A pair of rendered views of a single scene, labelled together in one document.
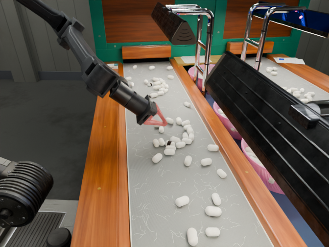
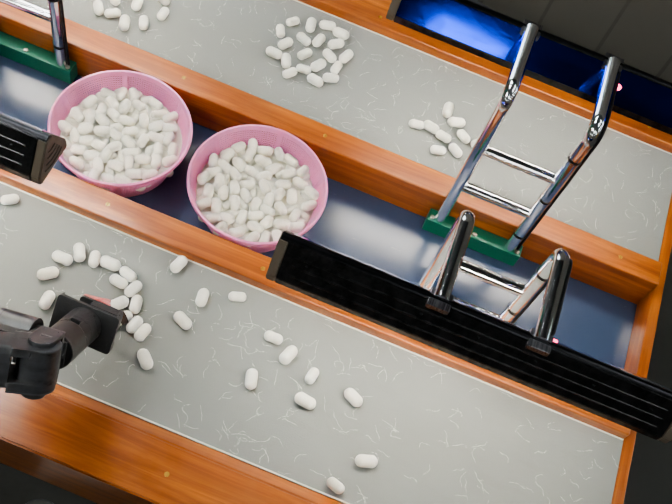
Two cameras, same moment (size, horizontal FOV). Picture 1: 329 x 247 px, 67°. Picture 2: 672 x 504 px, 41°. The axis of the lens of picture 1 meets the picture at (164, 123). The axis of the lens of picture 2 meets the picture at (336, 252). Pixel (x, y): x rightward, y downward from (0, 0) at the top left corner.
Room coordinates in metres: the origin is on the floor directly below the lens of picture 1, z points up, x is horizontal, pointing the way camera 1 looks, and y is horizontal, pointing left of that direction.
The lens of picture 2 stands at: (0.27, 0.48, 2.19)
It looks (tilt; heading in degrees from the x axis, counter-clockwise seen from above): 60 degrees down; 280
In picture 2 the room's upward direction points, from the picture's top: 21 degrees clockwise
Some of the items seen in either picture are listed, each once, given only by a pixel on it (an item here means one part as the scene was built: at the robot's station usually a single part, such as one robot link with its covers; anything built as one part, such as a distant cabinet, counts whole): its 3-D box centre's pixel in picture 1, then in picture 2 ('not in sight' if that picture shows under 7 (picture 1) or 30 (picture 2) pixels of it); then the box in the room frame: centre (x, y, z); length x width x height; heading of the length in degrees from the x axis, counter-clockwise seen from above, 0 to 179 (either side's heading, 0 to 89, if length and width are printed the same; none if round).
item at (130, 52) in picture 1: (146, 51); not in sight; (1.54, 0.11, 0.83); 0.30 x 0.06 x 0.07; 99
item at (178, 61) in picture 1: (201, 60); not in sight; (1.54, -0.23, 0.77); 0.33 x 0.15 x 0.01; 99
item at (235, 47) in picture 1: (249, 47); not in sight; (1.65, -0.56, 0.83); 0.30 x 0.06 x 0.07; 99
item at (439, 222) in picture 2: not in sight; (517, 150); (0.23, -0.64, 0.90); 0.20 x 0.19 x 0.45; 9
